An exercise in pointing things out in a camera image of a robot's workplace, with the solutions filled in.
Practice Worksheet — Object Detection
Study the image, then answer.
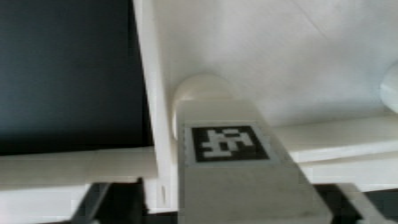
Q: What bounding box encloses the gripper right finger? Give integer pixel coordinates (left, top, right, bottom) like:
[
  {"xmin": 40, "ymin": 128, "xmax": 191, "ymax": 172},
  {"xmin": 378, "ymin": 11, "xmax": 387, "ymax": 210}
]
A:
[{"xmin": 314, "ymin": 183, "xmax": 398, "ymax": 224}]

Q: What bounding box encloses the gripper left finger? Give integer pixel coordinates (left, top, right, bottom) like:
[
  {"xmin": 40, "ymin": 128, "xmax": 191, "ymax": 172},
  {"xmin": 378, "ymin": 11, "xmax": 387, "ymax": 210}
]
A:
[{"xmin": 71, "ymin": 180, "xmax": 145, "ymax": 224}]

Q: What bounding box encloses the white L-shaped obstacle fence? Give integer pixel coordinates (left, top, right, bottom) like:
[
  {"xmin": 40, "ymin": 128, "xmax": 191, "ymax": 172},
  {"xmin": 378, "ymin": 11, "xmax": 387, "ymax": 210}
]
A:
[{"xmin": 0, "ymin": 147, "xmax": 398, "ymax": 224}]

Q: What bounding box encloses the white table leg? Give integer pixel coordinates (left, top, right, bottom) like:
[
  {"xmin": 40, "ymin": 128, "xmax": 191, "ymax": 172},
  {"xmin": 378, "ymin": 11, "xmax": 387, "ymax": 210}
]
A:
[{"xmin": 174, "ymin": 74, "xmax": 332, "ymax": 224}]

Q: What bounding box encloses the white square table top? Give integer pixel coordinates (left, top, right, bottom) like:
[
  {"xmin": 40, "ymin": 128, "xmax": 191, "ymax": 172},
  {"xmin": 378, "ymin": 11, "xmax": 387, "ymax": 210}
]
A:
[{"xmin": 131, "ymin": 0, "xmax": 398, "ymax": 211}]

